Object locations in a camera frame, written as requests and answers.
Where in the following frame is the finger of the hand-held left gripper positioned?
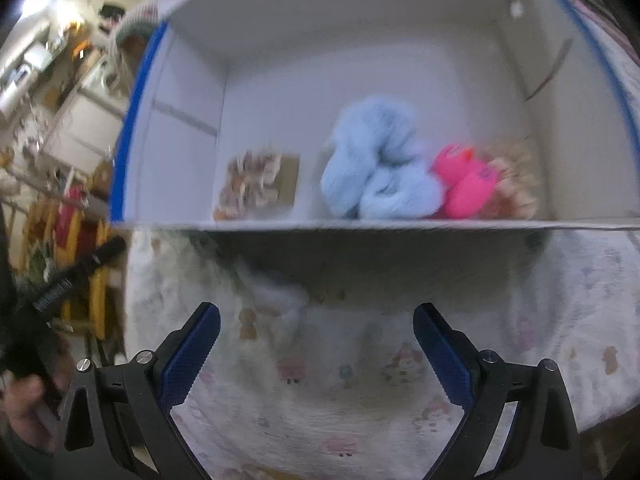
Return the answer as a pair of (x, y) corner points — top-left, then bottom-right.
(30, 236), (128, 317)

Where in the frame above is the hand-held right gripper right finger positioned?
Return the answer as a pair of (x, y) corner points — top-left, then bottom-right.
(413, 302), (583, 480)

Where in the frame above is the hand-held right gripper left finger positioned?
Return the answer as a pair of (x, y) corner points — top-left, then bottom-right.
(60, 301), (222, 480)

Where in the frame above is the pink rubber duck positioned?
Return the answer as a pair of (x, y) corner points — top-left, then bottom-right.
(431, 144), (501, 220)

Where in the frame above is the beige clip card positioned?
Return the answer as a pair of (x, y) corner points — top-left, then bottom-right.
(214, 150), (302, 221)

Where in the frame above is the beige patterned lace fabric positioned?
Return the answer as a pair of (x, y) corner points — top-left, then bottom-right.
(480, 140), (541, 220)

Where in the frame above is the light blue fluffy plush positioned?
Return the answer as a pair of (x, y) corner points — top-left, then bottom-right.
(320, 95), (444, 220)

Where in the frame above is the blue and white cardboard box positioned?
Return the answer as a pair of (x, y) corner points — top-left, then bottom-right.
(109, 0), (640, 234)

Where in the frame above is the person's left hand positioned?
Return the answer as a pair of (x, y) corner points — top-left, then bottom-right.
(0, 340), (71, 457)

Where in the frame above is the yellow wooden chair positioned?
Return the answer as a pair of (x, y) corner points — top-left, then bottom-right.
(20, 199), (127, 357)

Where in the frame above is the white kitchen cabinet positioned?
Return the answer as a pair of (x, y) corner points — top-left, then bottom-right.
(39, 60), (132, 172)

